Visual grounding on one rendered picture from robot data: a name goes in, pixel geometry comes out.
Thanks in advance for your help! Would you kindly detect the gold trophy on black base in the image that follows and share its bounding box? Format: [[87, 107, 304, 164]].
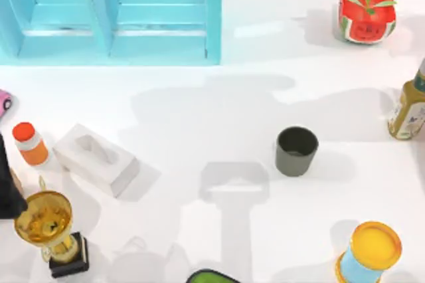
[[13, 175, 90, 279]]

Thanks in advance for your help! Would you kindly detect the watermelon plant pot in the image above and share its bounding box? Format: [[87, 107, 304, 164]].
[[337, 0, 398, 45]]

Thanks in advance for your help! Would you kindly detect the dark grey cup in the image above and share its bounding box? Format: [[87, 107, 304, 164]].
[[275, 126, 319, 177]]

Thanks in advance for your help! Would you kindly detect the orange bottle with red cap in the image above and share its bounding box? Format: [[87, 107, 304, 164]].
[[12, 122, 50, 166]]

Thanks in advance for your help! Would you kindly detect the olive green bottle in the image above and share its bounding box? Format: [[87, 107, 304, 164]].
[[387, 58, 425, 141]]

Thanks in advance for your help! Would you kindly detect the white tissue box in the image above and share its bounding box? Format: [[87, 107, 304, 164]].
[[52, 123, 139, 199]]

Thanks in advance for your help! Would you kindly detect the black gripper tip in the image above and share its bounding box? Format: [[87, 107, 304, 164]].
[[0, 132, 28, 220]]

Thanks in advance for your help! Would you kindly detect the green and black object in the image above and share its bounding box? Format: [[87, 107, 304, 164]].
[[185, 268, 241, 283]]

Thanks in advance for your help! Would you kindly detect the light blue rack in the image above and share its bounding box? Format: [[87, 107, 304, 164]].
[[0, 0, 222, 66]]

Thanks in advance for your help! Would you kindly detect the yellow and blue can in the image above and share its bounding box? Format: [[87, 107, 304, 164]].
[[335, 221, 404, 283]]

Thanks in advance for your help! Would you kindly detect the pink and white object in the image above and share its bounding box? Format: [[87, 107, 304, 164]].
[[0, 89, 15, 118]]

